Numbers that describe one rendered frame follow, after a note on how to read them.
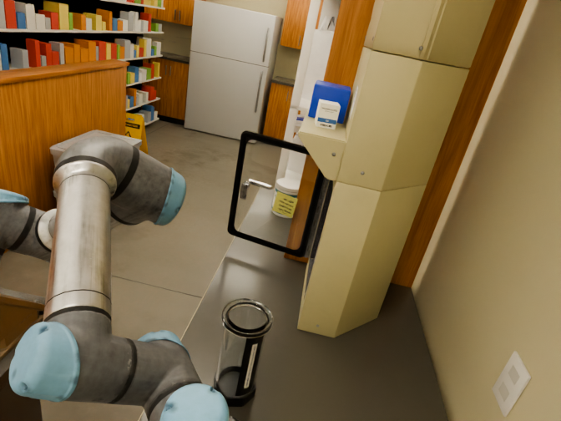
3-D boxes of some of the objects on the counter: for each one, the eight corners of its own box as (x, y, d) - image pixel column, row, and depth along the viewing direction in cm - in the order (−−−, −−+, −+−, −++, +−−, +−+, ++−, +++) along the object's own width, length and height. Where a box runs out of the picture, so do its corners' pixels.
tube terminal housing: (372, 286, 143) (450, 64, 110) (381, 350, 114) (490, 75, 81) (305, 269, 144) (362, 46, 111) (296, 329, 115) (371, 50, 82)
